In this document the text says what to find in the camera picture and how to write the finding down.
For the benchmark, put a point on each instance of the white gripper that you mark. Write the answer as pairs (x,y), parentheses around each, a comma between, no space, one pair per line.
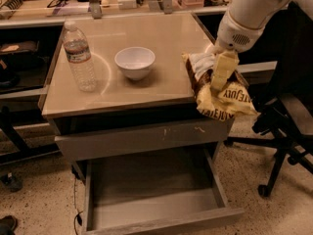
(235,33)

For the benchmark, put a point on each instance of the brown yellow chip bag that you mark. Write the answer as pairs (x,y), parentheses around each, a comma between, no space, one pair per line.
(231,102)

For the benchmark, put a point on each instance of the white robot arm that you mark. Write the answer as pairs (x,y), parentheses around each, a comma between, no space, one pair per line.
(257,13)

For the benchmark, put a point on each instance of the grey drawer cabinet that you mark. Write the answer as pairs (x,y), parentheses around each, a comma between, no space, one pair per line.
(165,95)

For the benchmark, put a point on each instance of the open middle drawer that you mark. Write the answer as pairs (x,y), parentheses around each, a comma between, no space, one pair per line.
(165,192)

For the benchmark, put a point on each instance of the closed top drawer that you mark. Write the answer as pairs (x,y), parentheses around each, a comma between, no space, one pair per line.
(143,138)

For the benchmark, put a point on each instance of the black office chair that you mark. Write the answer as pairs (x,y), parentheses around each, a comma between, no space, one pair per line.
(285,103)

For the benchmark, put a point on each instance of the white bowl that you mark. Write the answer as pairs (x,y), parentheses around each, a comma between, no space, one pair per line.
(135,63)

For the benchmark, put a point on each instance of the clear plastic water bottle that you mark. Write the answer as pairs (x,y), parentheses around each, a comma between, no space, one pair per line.
(79,57)

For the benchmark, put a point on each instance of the black table leg base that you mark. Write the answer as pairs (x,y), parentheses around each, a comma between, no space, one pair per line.
(7,121)

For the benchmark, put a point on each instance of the black shoe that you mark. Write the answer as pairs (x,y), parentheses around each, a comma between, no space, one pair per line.
(8,224)

